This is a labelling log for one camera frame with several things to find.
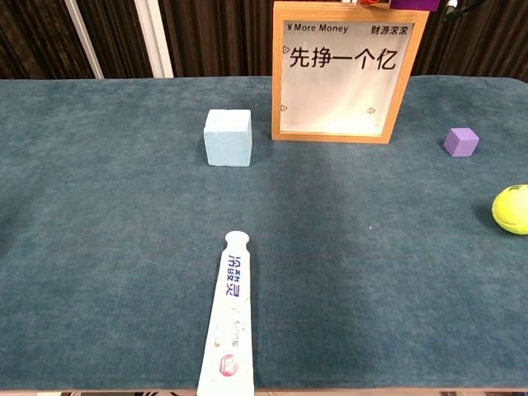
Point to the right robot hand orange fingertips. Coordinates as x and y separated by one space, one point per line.
373 2

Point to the purple toy building brick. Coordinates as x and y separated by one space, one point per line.
414 4

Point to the wooden framed sign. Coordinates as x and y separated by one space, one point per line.
342 74

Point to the small purple cube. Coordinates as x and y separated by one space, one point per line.
460 143

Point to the light blue foam cube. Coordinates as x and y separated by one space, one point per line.
227 140

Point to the yellow tennis ball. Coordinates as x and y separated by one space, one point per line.
513 210

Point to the teal table cloth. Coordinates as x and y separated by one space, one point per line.
123 247

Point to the white toothpaste tube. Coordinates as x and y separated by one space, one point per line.
229 321

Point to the wide white frame post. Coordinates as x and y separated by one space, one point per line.
153 39

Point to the thin white frame post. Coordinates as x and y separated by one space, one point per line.
84 39

